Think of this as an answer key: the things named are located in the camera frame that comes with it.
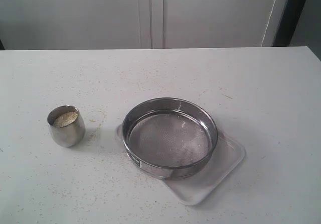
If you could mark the grain mixture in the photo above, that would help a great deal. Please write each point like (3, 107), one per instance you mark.
(65, 119)

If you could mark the stainless steel cup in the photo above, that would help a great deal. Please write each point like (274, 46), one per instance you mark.
(71, 134)

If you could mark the round steel mesh sieve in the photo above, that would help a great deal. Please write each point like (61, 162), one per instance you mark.
(169, 138)

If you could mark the white plastic tray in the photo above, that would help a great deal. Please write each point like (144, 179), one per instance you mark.
(191, 191)

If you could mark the white cabinet with doors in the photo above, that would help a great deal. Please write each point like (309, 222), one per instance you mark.
(138, 24)

